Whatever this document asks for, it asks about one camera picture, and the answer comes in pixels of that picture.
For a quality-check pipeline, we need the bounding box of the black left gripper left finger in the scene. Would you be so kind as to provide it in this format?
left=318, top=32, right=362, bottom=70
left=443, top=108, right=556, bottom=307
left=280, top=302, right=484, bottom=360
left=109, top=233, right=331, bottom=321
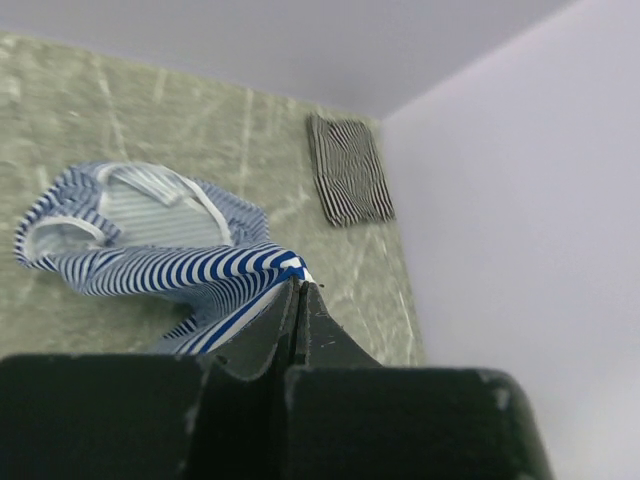
left=1, top=280, right=299, bottom=479

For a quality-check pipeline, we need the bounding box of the black white striped tank top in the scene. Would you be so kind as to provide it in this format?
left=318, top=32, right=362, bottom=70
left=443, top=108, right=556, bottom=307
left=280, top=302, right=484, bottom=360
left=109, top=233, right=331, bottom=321
left=306, top=114, right=395, bottom=228

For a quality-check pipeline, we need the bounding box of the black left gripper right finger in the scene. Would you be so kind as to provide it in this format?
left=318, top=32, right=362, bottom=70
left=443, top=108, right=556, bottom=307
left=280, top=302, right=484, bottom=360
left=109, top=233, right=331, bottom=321
left=279, top=284, right=553, bottom=479

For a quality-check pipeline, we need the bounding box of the blue white striped tank top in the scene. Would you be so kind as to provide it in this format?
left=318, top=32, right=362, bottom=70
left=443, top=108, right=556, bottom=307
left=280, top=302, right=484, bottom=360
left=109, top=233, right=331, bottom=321
left=14, top=162, right=311, bottom=355

